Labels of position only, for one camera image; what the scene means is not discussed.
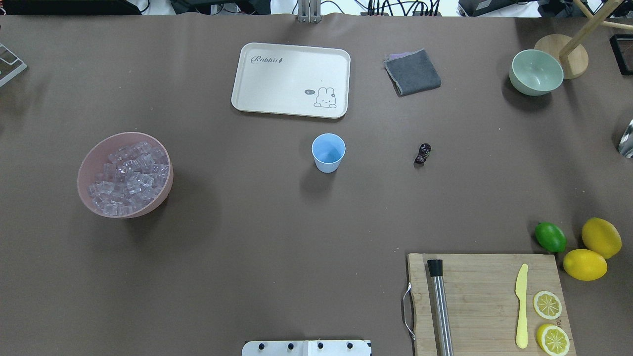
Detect light blue plastic cup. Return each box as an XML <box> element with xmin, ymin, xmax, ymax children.
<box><xmin>311</xmin><ymin>133</ymin><xmax>346</xmax><ymax>174</ymax></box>

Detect pink bowl of ice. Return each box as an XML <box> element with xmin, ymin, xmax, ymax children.
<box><xmin>77</xmin><ymin>132</ymin><xmax>174</xmax><ymax>219</ymax></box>

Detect wooden cup stand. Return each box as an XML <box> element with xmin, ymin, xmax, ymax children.
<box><xmin>534</xmin><ymin>0</ymin><xmax>632</xmax><ymax>79</ymax></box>

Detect steel ice scoop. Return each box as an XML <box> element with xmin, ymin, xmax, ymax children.
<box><xmin>618</xmin><ymin>120</ymin><xmax>633</xmax><ymax>158</ymax></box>

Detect cream rabbit serving tray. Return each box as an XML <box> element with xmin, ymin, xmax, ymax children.
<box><xmin>231</xmin><ymin>43</ymin><xmax>351</xmax><ymax>119</ymax></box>

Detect folded grey cloth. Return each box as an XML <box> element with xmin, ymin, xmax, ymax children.
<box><xmin>384</xmin><ymin>48</ymin><xmax>442</xmax><ymax>95</ymax></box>

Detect steel muddler black tip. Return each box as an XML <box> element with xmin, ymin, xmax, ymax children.
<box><xmin>427</xmin><ymin>259</ymin><xmax>454</xmax><ymax>356</ymax></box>

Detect wooden cutting board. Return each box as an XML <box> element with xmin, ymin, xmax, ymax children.
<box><xmin>407</xmin><ymin>253</ymin><xmax>565</xmax><ymax>356</ymax></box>

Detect yellow plastic knife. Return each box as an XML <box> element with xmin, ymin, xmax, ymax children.
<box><xmin>515</xmin><ymin>264</ymin><xmax>529</xmax><ymax>349</ymax></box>

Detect green lime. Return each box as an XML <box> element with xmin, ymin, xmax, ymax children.
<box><xmin>534</xmin><ymin>222</ymin><xmax>567</xmax><ymax>253</ymax></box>

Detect pale green bowl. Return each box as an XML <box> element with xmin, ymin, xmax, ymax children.
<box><xmin>509</xmin><ymin>49</ymin><xmax>564</xmax><ymax>95</ymax></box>

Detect lemon slice upper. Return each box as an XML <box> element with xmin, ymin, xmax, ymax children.
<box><xmin>532</xmin><ymin>290</ymin><xmax>563</xmax><ymax>320</ymax></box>

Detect yellow lemon near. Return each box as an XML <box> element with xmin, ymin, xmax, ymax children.
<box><xmin>563</xmin><ymin>249</ymin><xmax>608</xmax><ymax>281</ymax></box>

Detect yellow lemon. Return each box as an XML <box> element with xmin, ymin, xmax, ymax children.
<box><xmin>563</xmin><ymin>249</ymin><xmax>608</xmax><ymax>281</ymax></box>
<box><xmin>581</xmin><ymin>217</ymin><xmax>623</xmax><ymax>259</ymax></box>

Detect yellow lemon far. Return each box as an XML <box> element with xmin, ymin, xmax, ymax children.
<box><xmin>581</xmin><ymin>217</ymin><xmax>623</xmax><ymax>259</ymax></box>

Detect lemon half lower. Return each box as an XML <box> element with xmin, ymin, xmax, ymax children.
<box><xmin>536</xmin><ymin>323</ymin><xmax>571</xmax><ymax>356</ymax></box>

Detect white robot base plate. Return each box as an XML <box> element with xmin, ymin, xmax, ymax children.
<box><xmin>241</xmin><ymin>340</ymin><xmax>372</xmax><ymax>356</ymax></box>

